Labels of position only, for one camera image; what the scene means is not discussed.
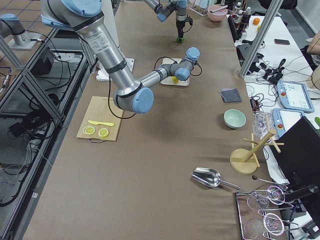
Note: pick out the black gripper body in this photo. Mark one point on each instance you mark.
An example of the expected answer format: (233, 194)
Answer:
(180, 25)

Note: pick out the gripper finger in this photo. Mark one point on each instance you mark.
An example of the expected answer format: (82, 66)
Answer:
(180, 34)

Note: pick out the green lime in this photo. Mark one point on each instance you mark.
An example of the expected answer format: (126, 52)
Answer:
(180, 40)

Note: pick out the yellow lemon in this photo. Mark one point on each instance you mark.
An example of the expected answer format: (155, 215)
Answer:
(174, 79)

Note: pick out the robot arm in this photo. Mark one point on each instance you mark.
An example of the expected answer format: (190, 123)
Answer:
(86, 18)
(163, 12)

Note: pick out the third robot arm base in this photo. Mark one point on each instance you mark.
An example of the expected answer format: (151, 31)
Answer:
(10, 25)

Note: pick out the cream rabbit tray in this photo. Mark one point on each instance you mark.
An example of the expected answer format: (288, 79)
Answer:
(168, 80)

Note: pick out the glass rack tray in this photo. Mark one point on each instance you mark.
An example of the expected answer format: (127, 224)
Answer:
(259, 214)

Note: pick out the pink bowl of ice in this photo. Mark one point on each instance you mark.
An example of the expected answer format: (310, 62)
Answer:
(217, 13)

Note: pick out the grey folded cloth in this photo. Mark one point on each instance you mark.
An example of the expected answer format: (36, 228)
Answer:
(230, 95)

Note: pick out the mint green bowl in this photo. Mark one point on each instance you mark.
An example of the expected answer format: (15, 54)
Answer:
(234, 118)

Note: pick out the wooden cutting board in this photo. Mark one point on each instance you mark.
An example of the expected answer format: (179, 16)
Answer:
(98, 110)

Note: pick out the yellow plastic knife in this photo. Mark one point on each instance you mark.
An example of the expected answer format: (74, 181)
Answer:
(109, 124)

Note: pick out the lemon slice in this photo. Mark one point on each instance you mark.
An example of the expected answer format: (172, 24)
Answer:
(89, 130)
(103, 133)

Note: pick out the teach pendant tablet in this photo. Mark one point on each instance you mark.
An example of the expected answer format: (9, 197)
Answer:
(294, 96)
(284, 119)

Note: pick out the wooden banana stand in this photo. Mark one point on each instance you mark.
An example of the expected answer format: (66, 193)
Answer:
(245, 161)

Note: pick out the metal scoop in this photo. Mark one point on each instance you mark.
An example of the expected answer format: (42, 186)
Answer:
(211, 178)

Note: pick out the black monitor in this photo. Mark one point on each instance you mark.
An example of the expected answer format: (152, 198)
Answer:
(299, 161)

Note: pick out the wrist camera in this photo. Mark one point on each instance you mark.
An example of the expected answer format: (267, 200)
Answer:
(189, 20)

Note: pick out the aluminium frame post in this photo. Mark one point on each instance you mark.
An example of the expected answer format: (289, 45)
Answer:
(266, 23)

